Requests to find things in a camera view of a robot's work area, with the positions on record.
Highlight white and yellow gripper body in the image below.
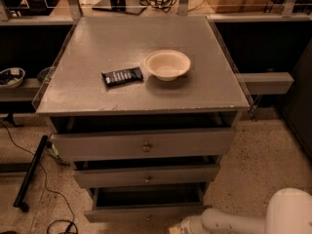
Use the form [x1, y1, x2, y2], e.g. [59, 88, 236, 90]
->
[169, 215, 203, 234]

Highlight grey bottom drawer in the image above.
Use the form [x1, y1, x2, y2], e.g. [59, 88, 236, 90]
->
[85, 183, 207, 222]

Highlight grey drawer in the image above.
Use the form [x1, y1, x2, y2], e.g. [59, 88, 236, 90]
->
[73, 164, 219, 188]
[85, 183, 207, 222]
[52, 129, 236, 161]

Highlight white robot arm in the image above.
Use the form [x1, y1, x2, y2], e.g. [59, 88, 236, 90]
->
[169, 188, 312, 234]

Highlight grey middle drawer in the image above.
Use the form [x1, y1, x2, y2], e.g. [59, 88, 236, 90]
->
[73, 164, 219, 188]

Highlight grey top drawer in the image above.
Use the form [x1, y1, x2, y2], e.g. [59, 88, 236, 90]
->
[52, 129, 236, 161]

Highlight grey drawer cabinet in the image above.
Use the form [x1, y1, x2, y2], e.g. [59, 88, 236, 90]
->
[31, 15, 254, 190]

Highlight grey shelf beam right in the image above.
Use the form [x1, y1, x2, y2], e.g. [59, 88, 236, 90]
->
[236, 72, 293, 95]

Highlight grey shelf beam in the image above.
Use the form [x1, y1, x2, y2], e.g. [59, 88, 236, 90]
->
[0, 78, 41, 102]
[236, 72, 293, 95]

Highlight white paper bowl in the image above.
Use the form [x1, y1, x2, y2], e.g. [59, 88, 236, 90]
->
[142, 50, 191, 81]

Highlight dark snack bar wrapper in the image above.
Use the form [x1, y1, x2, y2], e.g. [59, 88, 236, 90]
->
[101, 67, 143, 88]

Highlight black bar on floor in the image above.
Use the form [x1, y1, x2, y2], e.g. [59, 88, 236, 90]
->
[14, 136, 48, 213]

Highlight grey shelf beam left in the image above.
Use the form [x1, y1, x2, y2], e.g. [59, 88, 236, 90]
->
[0, 78, 41, 102]

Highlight white bowl with items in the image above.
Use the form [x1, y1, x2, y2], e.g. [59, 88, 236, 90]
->
[0, 67, 25, 89]

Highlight black monitor stand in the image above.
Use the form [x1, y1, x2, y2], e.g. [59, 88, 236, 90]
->
[92, 0, 147, 16]

